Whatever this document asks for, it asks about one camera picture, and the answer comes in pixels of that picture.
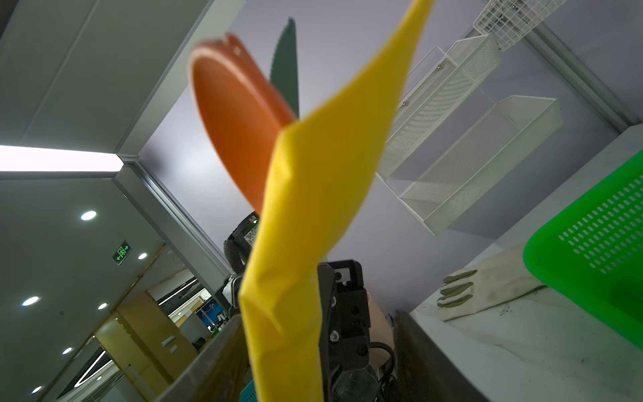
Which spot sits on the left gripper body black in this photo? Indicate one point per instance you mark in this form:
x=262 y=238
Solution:
x=344 y=341

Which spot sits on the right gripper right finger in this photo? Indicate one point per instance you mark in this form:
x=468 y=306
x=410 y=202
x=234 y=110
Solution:
x=425 y=373

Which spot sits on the green plastic basket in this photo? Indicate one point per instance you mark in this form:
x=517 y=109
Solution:
x=591 y=252

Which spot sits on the orange plastic spoon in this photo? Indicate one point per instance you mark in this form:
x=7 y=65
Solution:
x=242 y=112

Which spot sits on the teal plastic knife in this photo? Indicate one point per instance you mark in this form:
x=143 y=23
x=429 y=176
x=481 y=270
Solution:
x=284 y=67

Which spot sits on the white mesh two-tier shelf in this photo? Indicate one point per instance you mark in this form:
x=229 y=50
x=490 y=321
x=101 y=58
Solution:
x=451 y=143

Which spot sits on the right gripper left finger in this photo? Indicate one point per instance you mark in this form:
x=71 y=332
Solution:
x=217 y=374

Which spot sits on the yellow paper napkin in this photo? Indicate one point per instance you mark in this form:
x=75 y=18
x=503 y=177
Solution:
x=321 y=171

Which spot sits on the white wire basket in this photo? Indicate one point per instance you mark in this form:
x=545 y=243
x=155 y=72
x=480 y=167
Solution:
x=511 y=20

